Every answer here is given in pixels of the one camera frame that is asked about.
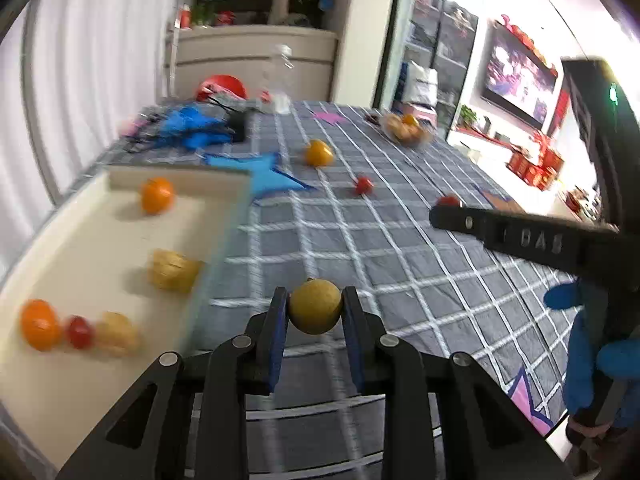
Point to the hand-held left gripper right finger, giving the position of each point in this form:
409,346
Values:
352,350

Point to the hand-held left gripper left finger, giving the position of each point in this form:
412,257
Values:
276,350

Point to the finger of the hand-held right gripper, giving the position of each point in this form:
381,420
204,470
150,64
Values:
525,240

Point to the tan longan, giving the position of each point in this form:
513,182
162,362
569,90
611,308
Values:
315,306

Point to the husked physalis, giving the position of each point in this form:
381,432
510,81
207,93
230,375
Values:
117,333
172,270

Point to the small orange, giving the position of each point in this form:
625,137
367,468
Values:
157,195
318,153
410,120

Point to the red cherry tomato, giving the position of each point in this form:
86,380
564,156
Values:
447,200
79,332
363,185

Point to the white rectangular tray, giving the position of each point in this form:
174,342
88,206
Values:
100,240

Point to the large orange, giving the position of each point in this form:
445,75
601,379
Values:
40,325

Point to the person's right forearm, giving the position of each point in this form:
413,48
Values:
600,450

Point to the person's right hand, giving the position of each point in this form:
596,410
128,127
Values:
580,360

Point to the stack of red gift boxes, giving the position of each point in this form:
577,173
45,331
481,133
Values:
537,170

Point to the grey checkered tablecloth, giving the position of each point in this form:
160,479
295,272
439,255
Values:
390,240

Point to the potted plant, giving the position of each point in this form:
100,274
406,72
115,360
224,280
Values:
467,116

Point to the row of red ornaments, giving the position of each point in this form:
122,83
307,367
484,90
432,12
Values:
530,42

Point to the glass bowl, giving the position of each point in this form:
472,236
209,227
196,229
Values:
406,132

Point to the pink stool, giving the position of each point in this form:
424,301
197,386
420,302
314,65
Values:
420,112

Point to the white shopping bag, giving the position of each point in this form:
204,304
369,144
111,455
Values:
420,82

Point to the black power adapter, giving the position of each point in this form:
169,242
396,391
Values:
238,127

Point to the glass display cabinet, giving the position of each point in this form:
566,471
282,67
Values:
440,20

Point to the blue rubber gloves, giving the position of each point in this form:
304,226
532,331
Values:
192,127

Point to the clear plastic water bottle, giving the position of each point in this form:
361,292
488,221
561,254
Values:
279,85

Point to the pink plastic basin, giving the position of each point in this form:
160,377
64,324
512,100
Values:
132,126

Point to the red plastic stool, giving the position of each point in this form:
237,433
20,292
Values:
222,87

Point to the white counter cabinet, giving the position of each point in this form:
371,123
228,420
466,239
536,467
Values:
260,55

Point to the metal mop pole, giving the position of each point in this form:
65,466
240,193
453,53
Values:
171,65

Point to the red bottle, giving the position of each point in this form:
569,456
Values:
185,17

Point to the wall television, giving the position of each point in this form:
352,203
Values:
520,77

